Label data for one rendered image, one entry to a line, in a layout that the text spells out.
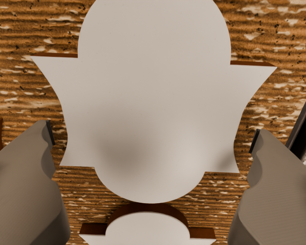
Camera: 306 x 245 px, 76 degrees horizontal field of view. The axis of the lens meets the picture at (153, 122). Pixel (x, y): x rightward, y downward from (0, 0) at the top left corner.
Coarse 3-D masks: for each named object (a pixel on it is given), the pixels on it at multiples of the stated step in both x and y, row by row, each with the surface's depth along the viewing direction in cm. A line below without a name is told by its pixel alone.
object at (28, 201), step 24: (48, 120) 11; (24, 144) 9; (48, 144) 11; (0, 168) 8; (24, 168) 8; (48, 168) 9; (0, 192) 7; (24, 192) 7; (48, 192) 7; (0, 216) 6; (24, 216) 6; (48, 216) 6; (0, 240) 5; (24, 240) 5; (48, 240) 6
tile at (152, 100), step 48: (96, 0) 9; (144, 0) 9; (192, 0) 9; (96, 48) 10; (144, 48) 10; (192, 48) 10; (96, 96) 11; (144, 96) 11; (192, 96) 11; (240, 96) 11; (96, 144) 13; (144, 144) 12; (192, 144) 12; (144, 192) 15
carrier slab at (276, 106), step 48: (0, 0) 10; (48, 0) 10; (240, 0) 9; (288, 0) 9; (0, 48) 11; (48, 48) 11; (240, 48) 11; (288, 48) 10; (0, 96) 12; (48, 96) 12; (288, 96) 12; (240, 144) 14; (96, 192) 17; (192, 192) 16; (240, 192) 16
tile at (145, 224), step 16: (128, 208) 17; (144, 208) 16; (160, 208) 17; (96, 224) 19; (112, 224) 17; (128, 224) 17; (144, 224) 17; (160, 224) 17; (176, 224) 17; (96, 240) 18; (112, 240) 18; (128, 240) 18; (144, 240) 18; (160, 240) 18; (176, 240) 18; (192, 240) 18; (208, 240) 18
